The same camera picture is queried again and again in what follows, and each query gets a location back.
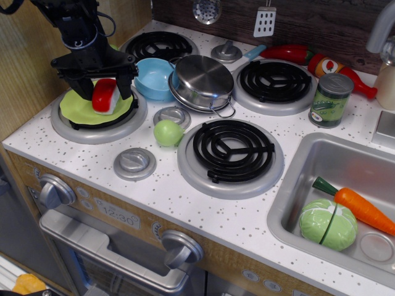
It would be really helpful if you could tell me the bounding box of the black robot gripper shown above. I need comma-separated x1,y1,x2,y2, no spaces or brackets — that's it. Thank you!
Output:
51,12,138,101

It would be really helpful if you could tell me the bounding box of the red toy sushi piece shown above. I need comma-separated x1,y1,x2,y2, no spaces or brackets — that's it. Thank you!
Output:
92,78,120,115

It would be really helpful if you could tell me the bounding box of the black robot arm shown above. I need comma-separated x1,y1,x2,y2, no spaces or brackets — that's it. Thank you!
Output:
32,1,138,101

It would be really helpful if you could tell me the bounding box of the green toy plate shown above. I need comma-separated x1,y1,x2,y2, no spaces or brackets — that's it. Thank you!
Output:
60,90,134,125

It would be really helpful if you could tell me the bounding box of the green toy broccoli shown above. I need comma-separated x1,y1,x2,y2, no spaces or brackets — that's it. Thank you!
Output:
110,44,119,51

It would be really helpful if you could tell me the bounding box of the front left stove burner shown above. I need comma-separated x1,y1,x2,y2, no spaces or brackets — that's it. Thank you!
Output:
51,85,148,145

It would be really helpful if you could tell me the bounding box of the stove burner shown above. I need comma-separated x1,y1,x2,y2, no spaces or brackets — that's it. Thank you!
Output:
177,119,285,200
233,59,317,117
120,31,200,72
51,85,148,145

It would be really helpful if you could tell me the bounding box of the blue toy bowl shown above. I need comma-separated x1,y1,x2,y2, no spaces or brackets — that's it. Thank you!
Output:
134,58,175,102

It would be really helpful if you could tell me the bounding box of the back left stove burner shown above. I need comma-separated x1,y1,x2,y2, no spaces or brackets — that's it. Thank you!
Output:
120,31,200,72

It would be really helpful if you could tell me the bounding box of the green toy pear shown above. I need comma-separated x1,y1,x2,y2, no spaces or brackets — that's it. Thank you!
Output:
154,120,185,147

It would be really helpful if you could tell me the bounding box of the grey middle stovetop knob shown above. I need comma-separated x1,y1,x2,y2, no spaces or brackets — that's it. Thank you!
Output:
153,106,191,130

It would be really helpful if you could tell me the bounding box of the grey stovetop knob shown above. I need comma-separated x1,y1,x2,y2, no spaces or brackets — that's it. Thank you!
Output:
114,148,157,181
210,41,242,64
153,106,191,130

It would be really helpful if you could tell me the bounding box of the grey front stovetop knob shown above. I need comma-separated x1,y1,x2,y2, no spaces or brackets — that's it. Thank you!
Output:
114,148,157,181

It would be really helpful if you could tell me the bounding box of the steel toy pot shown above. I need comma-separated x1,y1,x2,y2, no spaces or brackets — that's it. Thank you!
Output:
168,55,236,118

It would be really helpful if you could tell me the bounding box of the grey left oven dial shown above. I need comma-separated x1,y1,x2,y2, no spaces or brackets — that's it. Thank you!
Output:
38,173,77,210

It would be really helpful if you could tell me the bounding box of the grey oven dial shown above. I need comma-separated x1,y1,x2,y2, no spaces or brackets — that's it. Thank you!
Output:
38,173,77,210
161,229,204,269

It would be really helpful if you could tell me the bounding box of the hanging steel skimmer ladle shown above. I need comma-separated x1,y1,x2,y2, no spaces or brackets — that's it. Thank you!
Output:
193,0,222,25

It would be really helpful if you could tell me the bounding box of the grey back stovetop knob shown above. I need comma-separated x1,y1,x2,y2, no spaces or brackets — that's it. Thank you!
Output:
210,41,242,64

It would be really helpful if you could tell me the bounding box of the front right stove burner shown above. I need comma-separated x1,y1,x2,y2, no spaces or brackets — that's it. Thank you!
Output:
177,119,285,200

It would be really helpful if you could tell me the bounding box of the back right stove burner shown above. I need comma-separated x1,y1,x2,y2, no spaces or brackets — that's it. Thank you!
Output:
233,59,317,117

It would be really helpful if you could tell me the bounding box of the hanging white spatula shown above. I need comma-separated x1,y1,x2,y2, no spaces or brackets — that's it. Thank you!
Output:
253,1,277,38

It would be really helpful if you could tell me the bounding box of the grey right oven dial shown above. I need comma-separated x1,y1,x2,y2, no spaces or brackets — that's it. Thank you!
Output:
161,229,204,269

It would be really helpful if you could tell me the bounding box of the red toy chili pepper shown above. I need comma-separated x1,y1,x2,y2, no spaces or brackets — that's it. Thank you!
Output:
260,44,315,65

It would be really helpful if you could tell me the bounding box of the steel sink basin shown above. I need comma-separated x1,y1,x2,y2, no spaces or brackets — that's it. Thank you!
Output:
267,133,394,289

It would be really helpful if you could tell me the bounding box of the yellow object bottom left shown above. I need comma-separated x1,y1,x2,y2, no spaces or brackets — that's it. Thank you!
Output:
12,274,46,295

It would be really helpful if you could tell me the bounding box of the red toy ketchup bottle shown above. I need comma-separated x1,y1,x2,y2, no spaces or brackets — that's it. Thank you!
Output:
307,54,378,99

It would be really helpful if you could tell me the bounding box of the green pickle can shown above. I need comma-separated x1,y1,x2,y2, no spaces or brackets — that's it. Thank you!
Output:
309,73,354,128

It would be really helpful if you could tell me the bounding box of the green toy cabbage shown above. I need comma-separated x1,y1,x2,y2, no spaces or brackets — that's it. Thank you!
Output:
299,199,358,252

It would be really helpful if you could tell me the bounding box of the cream toy milk bottle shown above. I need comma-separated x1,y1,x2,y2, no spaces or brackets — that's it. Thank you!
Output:
374,63,394,110

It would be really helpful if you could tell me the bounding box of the grey sink faucet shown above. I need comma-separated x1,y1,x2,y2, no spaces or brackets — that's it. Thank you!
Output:
366,1,394,66

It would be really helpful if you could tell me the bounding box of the orange toy carrot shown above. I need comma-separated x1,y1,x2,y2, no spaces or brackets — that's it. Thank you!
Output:
312,177,394,236

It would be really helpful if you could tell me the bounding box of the blue utensil handle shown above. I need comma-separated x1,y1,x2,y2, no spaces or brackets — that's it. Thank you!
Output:
242,44,267,62

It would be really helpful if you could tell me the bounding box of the grey oven door handle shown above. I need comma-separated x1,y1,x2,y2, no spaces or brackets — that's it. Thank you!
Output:
39,210,206,295

